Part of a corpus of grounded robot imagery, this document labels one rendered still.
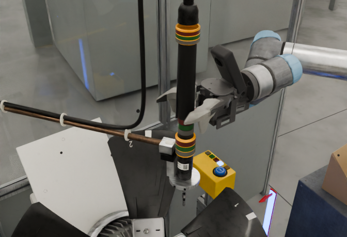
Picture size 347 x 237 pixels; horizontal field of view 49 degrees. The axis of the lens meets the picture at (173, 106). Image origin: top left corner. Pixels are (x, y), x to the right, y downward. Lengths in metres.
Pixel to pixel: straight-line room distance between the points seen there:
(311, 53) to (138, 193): 0.57
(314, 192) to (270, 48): 0.69
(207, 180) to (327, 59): 0.65
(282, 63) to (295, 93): 3.23
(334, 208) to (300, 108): 2.46
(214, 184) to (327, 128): 2.40
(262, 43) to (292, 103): 2.93
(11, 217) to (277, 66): 1.22
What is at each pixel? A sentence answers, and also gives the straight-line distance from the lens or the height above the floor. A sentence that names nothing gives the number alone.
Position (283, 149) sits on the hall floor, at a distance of 3.33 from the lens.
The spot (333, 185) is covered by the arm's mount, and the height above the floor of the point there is 1.05.
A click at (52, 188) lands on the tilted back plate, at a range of 1.17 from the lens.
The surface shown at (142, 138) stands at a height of 1.53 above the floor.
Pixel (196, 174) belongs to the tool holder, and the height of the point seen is 1.45.
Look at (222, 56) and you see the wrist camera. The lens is 0.74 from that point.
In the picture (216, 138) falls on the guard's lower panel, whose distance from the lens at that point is 2.10.
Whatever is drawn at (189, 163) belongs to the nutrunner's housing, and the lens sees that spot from 0.83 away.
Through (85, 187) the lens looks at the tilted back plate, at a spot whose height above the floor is 1.22.
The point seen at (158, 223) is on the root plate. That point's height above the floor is 1.27.
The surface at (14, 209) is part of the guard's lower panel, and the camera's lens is 1.68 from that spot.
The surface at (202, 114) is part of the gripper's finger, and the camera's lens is 0.71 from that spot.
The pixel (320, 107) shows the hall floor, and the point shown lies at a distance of 3.98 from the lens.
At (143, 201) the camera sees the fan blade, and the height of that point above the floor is 1.30.
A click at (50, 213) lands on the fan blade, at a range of 0.89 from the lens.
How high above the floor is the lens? 2.05
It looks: 33 degrees down
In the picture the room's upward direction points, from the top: straight up
